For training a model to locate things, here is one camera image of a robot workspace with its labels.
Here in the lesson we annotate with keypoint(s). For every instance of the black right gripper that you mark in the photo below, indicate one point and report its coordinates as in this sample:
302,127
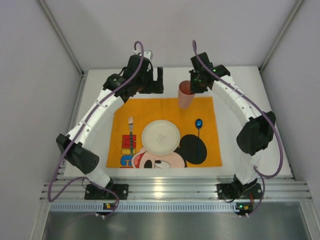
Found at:
198,88

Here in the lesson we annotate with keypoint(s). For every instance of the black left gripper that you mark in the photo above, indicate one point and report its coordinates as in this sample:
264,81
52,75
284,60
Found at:
152,83

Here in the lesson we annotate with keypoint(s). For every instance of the pink plastic cup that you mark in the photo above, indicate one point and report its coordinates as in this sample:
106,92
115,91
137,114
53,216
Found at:
185,96

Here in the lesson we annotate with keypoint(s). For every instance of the cream round plate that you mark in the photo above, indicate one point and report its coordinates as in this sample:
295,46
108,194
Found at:
160,137

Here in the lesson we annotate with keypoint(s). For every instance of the yellow Mickey Mouse placemat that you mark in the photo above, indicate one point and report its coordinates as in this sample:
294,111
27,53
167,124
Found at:
145,111

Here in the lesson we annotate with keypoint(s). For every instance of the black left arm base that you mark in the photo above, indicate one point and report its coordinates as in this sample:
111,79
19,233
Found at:
93,192

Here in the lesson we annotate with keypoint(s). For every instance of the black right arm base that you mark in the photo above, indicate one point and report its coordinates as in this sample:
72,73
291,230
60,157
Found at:
235,190

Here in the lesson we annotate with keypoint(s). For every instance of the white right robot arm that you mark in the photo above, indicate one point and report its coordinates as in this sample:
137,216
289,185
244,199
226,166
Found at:
255,133

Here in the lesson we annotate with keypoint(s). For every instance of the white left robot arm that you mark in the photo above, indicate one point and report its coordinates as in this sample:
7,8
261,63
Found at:
76,145

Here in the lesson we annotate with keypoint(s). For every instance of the aluminium table edge rail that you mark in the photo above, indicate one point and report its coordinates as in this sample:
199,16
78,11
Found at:
205,189

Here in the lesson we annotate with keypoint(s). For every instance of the grey slotted cable duct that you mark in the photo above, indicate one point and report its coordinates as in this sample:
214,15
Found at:
150,207

